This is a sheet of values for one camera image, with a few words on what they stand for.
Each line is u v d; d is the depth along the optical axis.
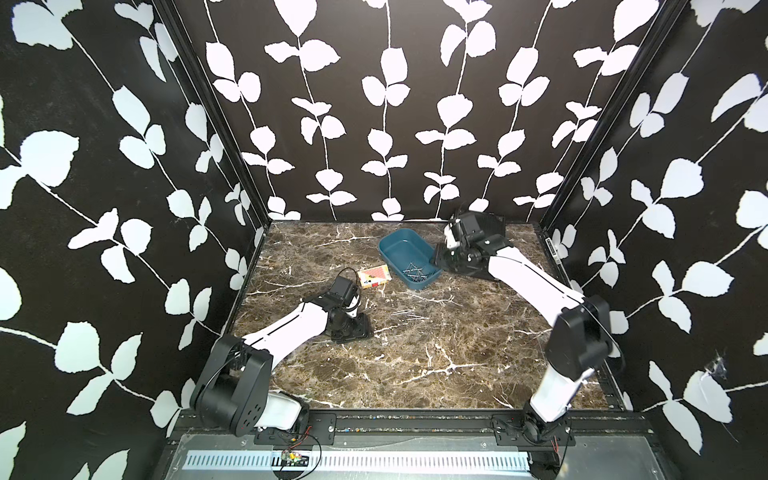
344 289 0.71
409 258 1.15
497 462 0.70
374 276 1.01
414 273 1.04
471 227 0.69
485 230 1.15
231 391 0.42
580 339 0.47
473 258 0.63
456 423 0.76
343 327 0.73
